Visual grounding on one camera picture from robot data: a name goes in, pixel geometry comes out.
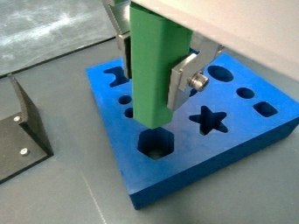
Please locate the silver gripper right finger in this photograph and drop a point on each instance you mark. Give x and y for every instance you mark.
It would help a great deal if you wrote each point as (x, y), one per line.
(187, 73)

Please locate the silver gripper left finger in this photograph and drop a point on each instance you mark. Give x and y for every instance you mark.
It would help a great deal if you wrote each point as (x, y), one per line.
(118, 12)

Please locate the green hexagon peg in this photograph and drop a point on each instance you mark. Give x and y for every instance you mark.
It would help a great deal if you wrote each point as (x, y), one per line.
(159, 46)

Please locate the blue foam shape board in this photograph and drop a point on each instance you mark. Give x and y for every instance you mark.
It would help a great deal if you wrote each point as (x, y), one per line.
(237, 117)

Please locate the black curved bracket stand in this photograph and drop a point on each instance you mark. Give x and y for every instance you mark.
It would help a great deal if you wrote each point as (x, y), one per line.
(24, 143)

